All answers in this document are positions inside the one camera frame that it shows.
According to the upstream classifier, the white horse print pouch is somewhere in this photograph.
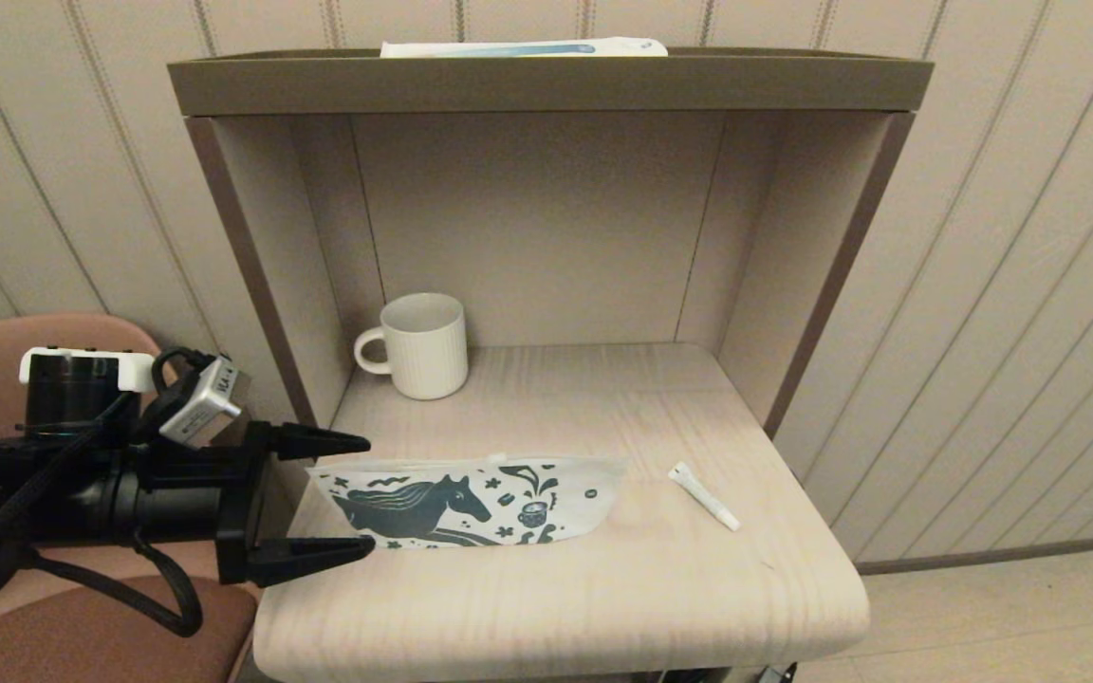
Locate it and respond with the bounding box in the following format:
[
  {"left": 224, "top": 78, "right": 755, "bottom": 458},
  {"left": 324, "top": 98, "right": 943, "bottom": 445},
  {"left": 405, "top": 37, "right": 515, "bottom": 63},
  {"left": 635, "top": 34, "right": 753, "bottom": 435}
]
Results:
[{"left": 307, "top": 455, "right": 630, "bottom": 549}]

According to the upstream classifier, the pink chair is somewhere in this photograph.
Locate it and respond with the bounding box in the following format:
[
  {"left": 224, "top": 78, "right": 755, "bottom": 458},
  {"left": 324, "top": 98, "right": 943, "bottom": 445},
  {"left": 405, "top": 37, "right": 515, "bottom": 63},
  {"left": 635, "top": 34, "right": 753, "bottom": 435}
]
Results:
[{"left": 0, "top": 313, "right": 260, "bottom": 683}]

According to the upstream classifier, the white ribbed ceramic mug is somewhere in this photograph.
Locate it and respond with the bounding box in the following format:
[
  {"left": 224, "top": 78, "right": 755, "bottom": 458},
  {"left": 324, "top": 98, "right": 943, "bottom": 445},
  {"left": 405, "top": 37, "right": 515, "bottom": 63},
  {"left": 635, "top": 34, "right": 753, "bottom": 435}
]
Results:
[{"left": 354, "top": 292, "right": 469, "bottom": 400}]

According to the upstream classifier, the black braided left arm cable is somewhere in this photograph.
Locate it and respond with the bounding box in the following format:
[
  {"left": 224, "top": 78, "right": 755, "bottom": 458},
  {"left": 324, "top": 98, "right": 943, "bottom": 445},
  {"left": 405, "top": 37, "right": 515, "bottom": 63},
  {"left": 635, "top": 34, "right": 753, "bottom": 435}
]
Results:
[{"left": 25, "top": 541, "right": 204, "bottom": 638}]

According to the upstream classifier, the beige wooden desk shelf unit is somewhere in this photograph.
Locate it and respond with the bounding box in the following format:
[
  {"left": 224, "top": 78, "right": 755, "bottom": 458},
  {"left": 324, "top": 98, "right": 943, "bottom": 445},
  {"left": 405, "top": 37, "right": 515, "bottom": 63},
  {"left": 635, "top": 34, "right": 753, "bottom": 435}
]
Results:
[{"left": 167, "top": 47, "right": 935, "bottom": 683}]

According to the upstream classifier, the small white toothpaste tube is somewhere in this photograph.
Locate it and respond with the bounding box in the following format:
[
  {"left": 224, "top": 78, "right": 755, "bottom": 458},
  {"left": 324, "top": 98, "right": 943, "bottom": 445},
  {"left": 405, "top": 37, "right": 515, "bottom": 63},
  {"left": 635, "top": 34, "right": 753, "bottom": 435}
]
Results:
[{"left": 668, "top": 462, "right": 742, "bottom": 532}]

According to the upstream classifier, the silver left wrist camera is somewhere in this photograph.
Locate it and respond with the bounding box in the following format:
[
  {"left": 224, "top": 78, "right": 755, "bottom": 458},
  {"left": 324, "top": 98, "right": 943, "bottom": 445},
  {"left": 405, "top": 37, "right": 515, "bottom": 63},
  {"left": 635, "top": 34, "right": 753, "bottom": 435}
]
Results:
[{"left": 153, "top": 349, "right": 251, "bottom": 449}]

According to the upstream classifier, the white blue toothbrush box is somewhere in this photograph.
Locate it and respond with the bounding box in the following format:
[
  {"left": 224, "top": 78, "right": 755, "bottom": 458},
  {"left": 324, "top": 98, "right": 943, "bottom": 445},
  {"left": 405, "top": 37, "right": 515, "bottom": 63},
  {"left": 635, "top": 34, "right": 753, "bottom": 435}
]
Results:
[{"left": 380, "top": 37, "right": 669, "bottom": 59}]

